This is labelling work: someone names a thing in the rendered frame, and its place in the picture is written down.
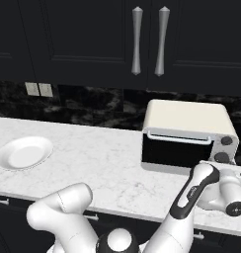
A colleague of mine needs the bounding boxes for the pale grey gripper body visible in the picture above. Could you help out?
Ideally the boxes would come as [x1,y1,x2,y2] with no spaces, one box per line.
[199,159,241,175]

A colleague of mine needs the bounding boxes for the dark toaster oven knob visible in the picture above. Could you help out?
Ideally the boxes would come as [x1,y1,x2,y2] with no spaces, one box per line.
[220,134,234,147]
[213,151,231,165]

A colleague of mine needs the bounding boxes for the black glass toaster oven door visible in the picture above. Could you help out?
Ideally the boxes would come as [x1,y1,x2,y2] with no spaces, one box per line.
[141,131,215,169]

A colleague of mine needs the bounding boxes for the cream white toaster oven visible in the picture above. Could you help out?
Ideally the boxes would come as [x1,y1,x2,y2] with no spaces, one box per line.
[140,99,240,173]

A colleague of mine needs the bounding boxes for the black cupboard door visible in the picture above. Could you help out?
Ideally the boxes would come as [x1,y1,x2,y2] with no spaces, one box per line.
[146,0,241,99]
[19,0,150,90]
[0,0,37,82]

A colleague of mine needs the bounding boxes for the black drawer front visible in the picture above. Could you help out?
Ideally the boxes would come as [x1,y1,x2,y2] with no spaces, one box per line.
[191,225,241,253]
[0,193,38,253]
[82,209,168,246]

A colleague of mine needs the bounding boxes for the white plate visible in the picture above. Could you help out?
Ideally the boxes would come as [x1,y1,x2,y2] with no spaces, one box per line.
[0,135,54,172]

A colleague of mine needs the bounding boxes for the white toaster oven door handle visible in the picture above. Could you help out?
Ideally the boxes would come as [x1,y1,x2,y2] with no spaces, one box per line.
[146,129,213,146]

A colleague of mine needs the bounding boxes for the silver cupboard handle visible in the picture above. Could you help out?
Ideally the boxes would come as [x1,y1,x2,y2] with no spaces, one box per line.
[130,6,144,76]
[153,5,171,78]

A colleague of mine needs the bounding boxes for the beige wall socket plate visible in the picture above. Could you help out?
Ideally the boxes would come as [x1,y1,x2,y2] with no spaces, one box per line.
[25,81,40,98]
[38,82,54,99]

